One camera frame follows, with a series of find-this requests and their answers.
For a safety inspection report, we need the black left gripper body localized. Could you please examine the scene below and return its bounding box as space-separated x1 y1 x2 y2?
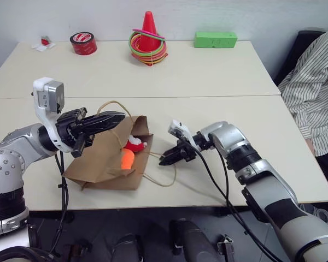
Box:
56 107 96 158

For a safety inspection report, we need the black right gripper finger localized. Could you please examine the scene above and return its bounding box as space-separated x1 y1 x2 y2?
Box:
158 153 184 167
162 145 181 158

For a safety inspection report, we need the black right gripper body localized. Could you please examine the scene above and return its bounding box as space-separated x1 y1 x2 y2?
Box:
177 138 198 163

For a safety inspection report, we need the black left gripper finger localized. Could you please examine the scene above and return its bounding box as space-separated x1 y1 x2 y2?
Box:
84 111 126 126
84 117 125 136

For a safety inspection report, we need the brown paper bag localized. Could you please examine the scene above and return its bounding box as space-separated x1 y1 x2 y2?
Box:
62 100 178 192

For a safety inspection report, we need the red and white plush toy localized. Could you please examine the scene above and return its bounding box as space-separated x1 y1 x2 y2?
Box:
122 135 149 153

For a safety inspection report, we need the orange plush toy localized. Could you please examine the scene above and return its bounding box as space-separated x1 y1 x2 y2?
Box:
120 150 136 170

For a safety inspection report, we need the red tape roll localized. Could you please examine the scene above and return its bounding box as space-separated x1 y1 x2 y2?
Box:
69 32 98 55

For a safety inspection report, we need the dark rounded shape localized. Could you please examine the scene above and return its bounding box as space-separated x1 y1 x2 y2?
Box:
168 218 222 262
111 233 143 262

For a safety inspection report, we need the small strawberry toy on packet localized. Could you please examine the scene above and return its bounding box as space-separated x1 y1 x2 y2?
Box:
31 35 57 52

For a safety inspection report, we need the red traffic cone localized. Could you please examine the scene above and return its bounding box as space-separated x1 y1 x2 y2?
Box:
132 10 169 59

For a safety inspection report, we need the green rectangular box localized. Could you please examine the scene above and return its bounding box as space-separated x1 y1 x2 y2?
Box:
194 31 238 49

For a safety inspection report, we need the person in striped shirt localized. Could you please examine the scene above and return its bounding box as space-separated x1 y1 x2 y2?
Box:
277 25 328 204

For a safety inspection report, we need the black chair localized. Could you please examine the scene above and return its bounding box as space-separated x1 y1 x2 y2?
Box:
272 27 326 86

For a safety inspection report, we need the black white patterned object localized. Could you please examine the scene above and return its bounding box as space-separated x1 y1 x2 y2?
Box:
299 203 328 228

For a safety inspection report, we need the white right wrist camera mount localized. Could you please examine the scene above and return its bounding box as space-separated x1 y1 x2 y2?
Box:
167 119 202 152

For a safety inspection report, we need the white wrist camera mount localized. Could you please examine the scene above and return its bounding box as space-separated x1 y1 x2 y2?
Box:
167 119 202 152
32 77 72 153

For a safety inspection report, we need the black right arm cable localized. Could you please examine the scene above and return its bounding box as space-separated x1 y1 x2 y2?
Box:
177 136 281 262
213 144 252 235

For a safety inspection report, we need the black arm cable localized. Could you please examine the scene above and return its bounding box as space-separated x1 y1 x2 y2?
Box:
49 151 71 254
213 144 252 235
177 136 281 262

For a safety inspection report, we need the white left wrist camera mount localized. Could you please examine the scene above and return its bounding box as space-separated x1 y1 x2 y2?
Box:
32 77 72 153

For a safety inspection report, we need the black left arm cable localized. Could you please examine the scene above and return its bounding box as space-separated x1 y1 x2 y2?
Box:
49 151 71 254

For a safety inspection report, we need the orange toss ring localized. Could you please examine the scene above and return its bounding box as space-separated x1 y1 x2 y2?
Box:
130 40 169 64

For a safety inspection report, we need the yellow toss ring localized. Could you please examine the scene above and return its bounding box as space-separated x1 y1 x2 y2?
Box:
131 43 169 66

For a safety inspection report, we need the green toss ring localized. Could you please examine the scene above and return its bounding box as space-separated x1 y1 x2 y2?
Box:
128 31 168 55

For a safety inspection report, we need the pink toss ring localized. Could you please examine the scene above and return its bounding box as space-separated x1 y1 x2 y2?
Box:
132 28 167 39

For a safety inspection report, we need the metal bracket under table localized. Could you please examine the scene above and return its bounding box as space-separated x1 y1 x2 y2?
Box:
216 234 235 262

